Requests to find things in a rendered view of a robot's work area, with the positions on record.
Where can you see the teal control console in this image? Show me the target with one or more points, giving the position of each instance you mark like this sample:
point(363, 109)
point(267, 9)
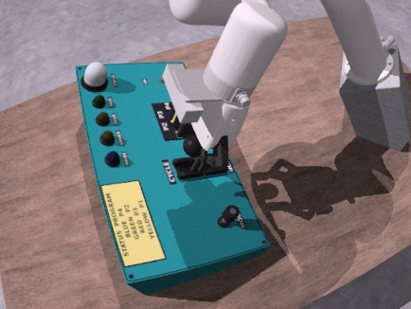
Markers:
point(169, 225)

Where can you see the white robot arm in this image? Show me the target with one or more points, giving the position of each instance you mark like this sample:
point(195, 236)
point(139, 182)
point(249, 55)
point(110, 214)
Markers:
point(252, 36)

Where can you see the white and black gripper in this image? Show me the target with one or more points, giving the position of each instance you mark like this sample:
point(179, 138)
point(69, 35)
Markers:
point(217, 129)

